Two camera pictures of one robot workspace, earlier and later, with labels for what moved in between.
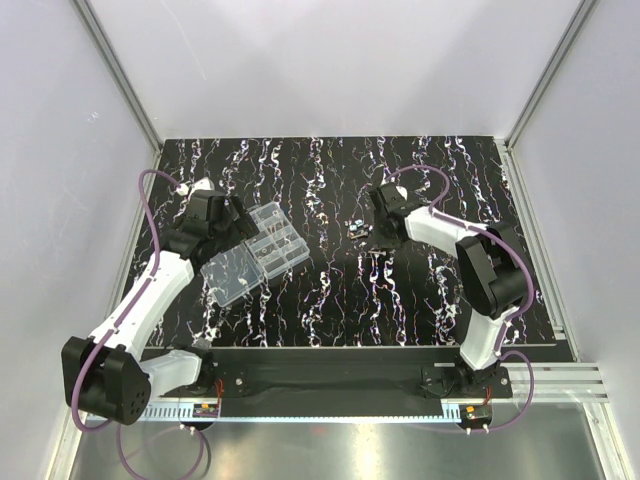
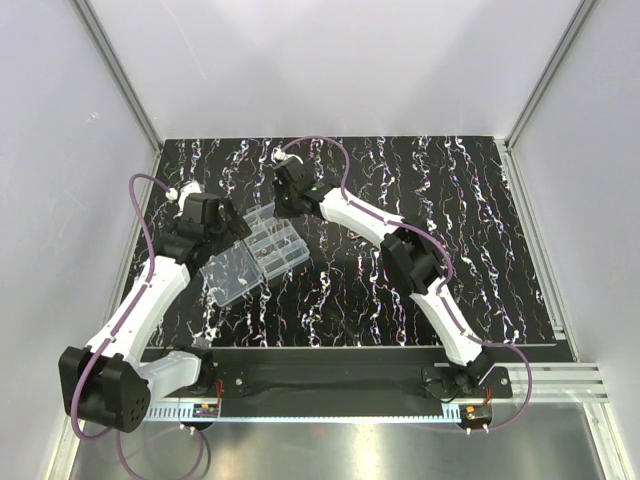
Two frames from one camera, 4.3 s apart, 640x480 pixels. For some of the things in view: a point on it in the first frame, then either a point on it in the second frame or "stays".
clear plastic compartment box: (277, 247) stays
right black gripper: (379, 220) → (284, 201)
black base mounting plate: (343, 373) stays
